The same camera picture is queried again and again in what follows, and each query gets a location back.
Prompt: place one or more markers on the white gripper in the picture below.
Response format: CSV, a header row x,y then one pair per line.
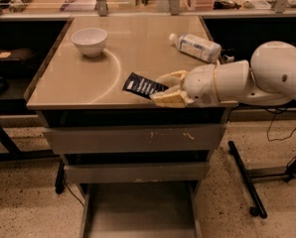
x,y
200,83

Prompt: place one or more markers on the dark blue rxbar wrapper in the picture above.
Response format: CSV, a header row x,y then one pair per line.
x,y
142,86

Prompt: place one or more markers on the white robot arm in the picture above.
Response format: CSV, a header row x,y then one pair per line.
x,y
267,79

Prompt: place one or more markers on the top grey drawer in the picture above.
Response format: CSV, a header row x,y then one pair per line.
x,y
131,139

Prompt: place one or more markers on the grey drawer cabinet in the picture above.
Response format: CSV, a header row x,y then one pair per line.
x,y
73,90

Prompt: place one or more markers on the middle grey drawer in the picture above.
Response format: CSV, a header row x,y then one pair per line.
x,y
136,172

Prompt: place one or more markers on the open bottom grey drawer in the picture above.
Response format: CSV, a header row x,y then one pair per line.
x,y
140,210

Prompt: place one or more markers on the clear plastic water bottle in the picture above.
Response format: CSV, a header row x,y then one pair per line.
x,y
196,47

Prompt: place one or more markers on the white ceramic bowl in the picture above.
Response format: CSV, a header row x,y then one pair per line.
x,y
90,41

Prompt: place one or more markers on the black floor stand bar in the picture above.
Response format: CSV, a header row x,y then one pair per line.
x,y
257,209

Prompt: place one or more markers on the black desk leg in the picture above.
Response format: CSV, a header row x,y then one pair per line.
x,y
8,144

